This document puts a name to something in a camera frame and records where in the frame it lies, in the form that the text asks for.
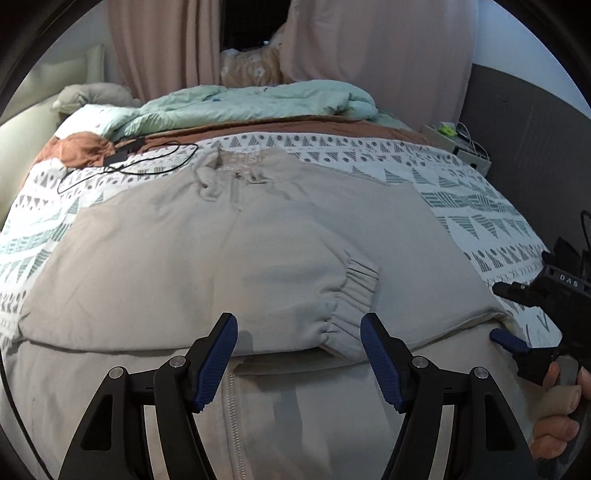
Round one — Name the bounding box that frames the beige zip jacket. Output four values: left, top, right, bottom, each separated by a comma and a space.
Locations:
6, 150, 531, 479

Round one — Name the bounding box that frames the white pillow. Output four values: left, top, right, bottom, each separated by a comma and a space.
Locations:
54, 104, 138, 139

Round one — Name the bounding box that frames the right hand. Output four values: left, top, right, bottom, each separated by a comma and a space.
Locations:
530, 362, 590, 460

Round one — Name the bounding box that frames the floral orange pillow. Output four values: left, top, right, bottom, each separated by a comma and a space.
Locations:
221, 26, 284, 88

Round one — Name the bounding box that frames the black charger with cable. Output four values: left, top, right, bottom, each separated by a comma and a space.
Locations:
56, 136, 199, 195

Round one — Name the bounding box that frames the white patterned bed blanket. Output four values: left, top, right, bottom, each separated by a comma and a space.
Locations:
1, 132, 560, 362

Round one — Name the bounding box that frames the pink curtain panel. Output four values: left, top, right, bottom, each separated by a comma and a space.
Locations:
107, 0, 221, 102
280, 0, 478, 129

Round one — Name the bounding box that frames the cream padded headboard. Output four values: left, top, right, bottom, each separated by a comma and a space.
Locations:
1, 44, 104, 219

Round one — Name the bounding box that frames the grey plush toy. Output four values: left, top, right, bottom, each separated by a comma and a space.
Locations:
51, 83, 142, 114

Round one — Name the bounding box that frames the mint green duvet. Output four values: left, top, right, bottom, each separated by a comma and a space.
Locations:
98, 80, 409, 141

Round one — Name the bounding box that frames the pink curtain left panel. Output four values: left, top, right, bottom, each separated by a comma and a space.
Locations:
107, 0, 221, 102

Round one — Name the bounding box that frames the pink curtain right panel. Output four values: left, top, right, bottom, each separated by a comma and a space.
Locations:
280, 0, 478, 129

